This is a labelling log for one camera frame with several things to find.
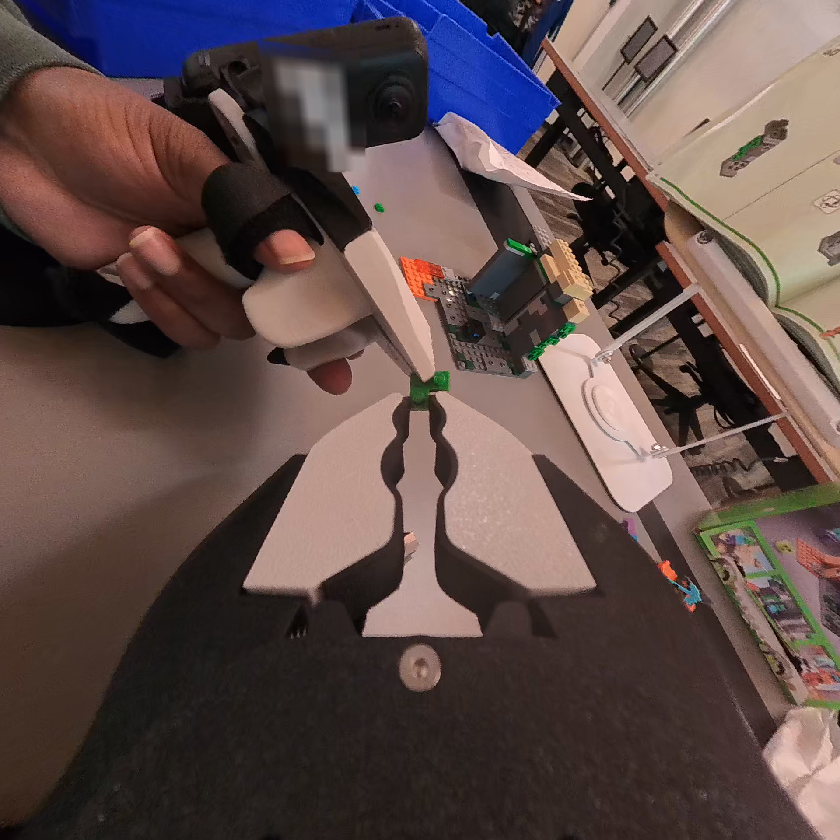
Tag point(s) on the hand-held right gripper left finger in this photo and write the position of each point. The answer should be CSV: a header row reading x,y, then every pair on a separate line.
x,y
328,519

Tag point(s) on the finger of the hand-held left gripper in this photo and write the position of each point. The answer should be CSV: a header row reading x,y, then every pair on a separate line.
x,y
394,302

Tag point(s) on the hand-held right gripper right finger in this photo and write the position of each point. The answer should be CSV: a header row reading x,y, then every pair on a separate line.
x,y
519,519

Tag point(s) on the bright green corner plate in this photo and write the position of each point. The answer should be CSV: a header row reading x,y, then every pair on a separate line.
x,y
428,386

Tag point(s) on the blue plastic bin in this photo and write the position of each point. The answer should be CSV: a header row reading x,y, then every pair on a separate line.
x,y
486,72

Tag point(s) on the person's left forearm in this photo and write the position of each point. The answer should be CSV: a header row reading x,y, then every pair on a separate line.
x,y
20,40

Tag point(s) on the person's left hand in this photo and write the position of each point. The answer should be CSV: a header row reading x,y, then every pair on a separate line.
x,y
92,171

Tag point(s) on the orange brick plate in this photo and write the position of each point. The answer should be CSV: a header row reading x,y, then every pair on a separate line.
x,y
423,276

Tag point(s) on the grey green brick tower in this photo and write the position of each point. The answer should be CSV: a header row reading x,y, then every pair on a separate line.
x,y
519,315

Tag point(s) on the white crumpled bag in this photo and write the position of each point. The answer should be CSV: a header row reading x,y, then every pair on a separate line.
x,y
505,158

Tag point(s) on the white lamp base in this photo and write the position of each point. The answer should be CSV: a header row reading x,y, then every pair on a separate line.
x,y
610,420

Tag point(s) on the pile of colourful brick figures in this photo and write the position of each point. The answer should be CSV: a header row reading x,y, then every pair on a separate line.
x,y
676,584

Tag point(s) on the wooden office table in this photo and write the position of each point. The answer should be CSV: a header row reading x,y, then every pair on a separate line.
x,y
617,147

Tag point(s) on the green toy box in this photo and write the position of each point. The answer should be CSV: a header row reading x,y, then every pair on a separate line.
x,y
775,591

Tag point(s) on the white crumpled paper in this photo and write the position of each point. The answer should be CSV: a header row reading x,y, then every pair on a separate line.
x,y
807,775

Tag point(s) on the open instruction booklet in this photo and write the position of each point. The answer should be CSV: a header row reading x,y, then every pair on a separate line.
x,y
775,171

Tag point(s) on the black wall frame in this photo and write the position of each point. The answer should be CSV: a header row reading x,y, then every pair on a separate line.
x,y
660,58
639,40

